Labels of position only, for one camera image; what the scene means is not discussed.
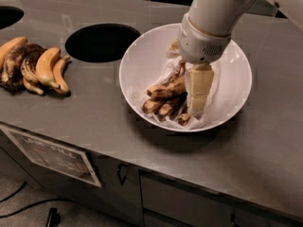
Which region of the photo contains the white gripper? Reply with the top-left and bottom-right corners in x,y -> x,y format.
166,13 -> 231,116

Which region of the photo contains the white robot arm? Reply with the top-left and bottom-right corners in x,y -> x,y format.
176,0 -> 303,115

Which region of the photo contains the white bowl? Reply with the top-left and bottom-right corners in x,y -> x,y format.
119,24 -> 252,132

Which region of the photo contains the middle lower banana in bowl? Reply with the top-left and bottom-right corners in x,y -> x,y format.
157,94 -> 187,120

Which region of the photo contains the clear plastic wrap in bowl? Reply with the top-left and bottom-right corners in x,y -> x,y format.
128,58 -> 244,131

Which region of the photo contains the left lower banana in bowl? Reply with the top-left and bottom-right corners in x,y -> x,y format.
141,61 -> 187,115

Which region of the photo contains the small yellow banana on counter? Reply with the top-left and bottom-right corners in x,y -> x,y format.
53,55 -> 70,95

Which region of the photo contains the brown spotted banana on counter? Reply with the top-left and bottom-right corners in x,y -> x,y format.
21,52 -> 45,96

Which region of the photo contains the dark brown banana on counter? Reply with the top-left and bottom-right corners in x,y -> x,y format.
1,43 -> 45,92

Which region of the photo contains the leftmost yellow banana on counter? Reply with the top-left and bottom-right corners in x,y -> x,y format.
0,37 -> 27,71

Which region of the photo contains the grey cabinet drawer front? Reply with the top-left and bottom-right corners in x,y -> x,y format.
140,174 -> 231,227

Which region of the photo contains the landfill label sign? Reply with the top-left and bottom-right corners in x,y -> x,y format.
2,128 -> 101,187

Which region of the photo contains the black object on floor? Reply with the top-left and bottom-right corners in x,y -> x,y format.
45,208 -> 61,227

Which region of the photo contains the black cabinet door handle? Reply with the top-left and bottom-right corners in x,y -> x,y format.
116,163 -> 128,185

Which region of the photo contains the black drawer handle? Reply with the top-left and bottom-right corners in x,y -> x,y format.
230,213 -> 244,227

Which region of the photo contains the black floor cable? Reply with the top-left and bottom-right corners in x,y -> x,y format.
0,181 -> 76,219

